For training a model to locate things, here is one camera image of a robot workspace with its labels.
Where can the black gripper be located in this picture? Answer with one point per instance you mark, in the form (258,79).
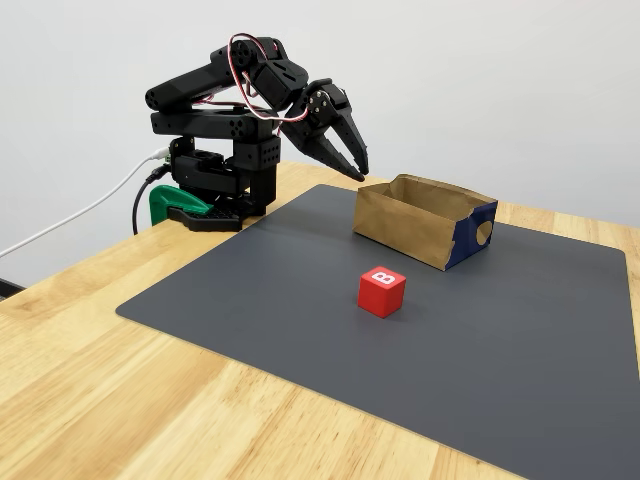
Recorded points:
(311,131)

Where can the red cube with white letter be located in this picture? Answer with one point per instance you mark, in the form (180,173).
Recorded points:
(380,297)

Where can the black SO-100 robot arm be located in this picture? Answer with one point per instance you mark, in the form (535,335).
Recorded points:
(190,85)

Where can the brown paper box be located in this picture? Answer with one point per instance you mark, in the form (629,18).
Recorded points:
(400,230)

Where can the green table clamp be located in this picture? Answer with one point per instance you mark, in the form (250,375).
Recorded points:
(165,200)

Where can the grey mat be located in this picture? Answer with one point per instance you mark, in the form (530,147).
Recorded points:
(300,325)

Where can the black object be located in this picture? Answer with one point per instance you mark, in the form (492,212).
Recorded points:
(7,289)

